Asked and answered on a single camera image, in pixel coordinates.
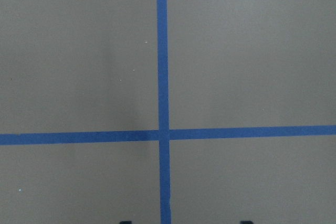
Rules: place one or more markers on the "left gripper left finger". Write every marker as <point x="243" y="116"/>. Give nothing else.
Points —
<point x="125" y="222"/>

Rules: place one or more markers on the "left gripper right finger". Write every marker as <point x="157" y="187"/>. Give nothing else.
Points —
<point x="246" y="222"/>

